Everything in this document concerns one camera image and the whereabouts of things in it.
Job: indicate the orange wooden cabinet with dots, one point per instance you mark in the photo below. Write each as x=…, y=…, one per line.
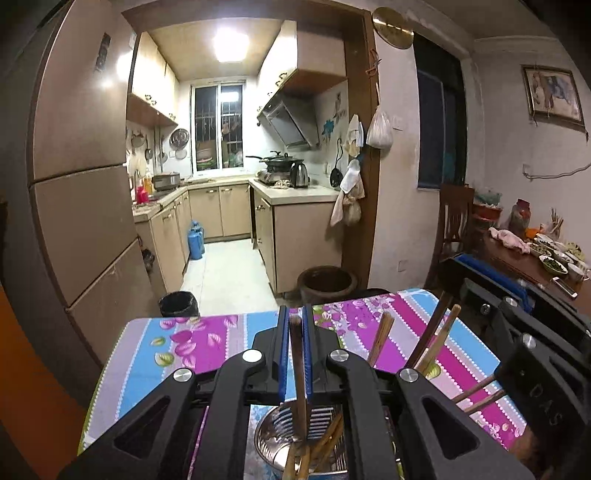
x=37, y=392

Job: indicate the dark room window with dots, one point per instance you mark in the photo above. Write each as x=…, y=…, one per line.
x=438, y=115

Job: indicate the beige lower kitchen cabinets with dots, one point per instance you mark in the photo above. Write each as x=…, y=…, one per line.
x=300, y=240

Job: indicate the framed wall picture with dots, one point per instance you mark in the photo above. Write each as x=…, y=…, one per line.
x=554, y=94

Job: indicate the black trash bin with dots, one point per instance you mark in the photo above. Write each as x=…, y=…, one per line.
x=179, y=304

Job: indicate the red sauce bottles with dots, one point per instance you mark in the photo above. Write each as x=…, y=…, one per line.
x=143, y=190

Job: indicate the floral striped tablecloth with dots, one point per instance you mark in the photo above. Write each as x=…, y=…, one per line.
x=207, y=332

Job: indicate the hanging cloth bags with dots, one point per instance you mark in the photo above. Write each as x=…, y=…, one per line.
x=350, y=194

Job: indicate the black wok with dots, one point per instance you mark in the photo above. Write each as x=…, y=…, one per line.
x=279, y=160

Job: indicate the white plastic bag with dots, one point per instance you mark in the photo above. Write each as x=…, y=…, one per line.
x=379, y=129

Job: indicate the square ceiling light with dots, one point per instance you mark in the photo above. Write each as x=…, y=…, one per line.
x=231, y=44

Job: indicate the steel cooking pot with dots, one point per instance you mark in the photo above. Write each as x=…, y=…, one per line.
x=166, y=181

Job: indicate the dark wooden chopstick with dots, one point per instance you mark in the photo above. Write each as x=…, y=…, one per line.
x=298, y=369

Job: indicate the cup of chopsticks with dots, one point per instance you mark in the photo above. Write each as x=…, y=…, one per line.
x=554, y=222

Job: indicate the wooden chair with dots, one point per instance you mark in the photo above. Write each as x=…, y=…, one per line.
x=455, y=230

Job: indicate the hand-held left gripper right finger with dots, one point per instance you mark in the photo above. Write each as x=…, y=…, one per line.
x=308, y=364

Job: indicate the steel range hood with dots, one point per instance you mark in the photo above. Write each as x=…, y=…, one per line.
x=288, y=122

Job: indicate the dark wooden dining table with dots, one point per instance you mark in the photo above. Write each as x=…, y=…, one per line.
x=517, y=270

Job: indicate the round gold wall plate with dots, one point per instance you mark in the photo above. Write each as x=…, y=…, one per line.
x=392, y=27

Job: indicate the blue thermos flask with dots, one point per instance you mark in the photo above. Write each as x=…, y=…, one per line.
x=196, y=240

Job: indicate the round hanging strainer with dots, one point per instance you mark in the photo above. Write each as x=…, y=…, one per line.
x=180, y=138

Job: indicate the beige upper kitchen cabinet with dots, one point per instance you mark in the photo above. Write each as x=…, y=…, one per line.
x=152, y=87
x=300, y=60

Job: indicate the raw plucked chicken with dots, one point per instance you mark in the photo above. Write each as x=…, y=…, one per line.
x=510, y=240

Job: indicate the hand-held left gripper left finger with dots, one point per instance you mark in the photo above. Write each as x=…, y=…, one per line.
x=282, y=364

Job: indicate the steel electric kettle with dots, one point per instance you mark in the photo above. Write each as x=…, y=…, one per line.
x=299, y=174

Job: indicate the kitchen window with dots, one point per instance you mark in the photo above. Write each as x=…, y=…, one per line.
x=219, y=127

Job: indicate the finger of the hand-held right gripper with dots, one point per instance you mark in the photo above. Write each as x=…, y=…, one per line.
x=485, y=300
x=494, y=277

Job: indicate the brown wooden door frame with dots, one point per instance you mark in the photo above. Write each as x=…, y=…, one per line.
x=364, y=92

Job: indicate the stainless steel utensil holder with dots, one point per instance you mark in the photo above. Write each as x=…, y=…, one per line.
x=272, y=438

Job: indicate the brown clay pot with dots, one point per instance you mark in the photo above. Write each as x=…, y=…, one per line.
x=328, y=284

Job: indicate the bowl of green vegetables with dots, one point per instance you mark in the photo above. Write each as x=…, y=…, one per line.
x=540, y=249
x=554, y=265

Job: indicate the glass jar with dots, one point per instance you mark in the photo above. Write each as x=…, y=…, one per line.
x=521, y=217

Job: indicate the grey refrigerator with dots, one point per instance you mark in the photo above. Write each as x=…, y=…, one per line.
x=78, y=184

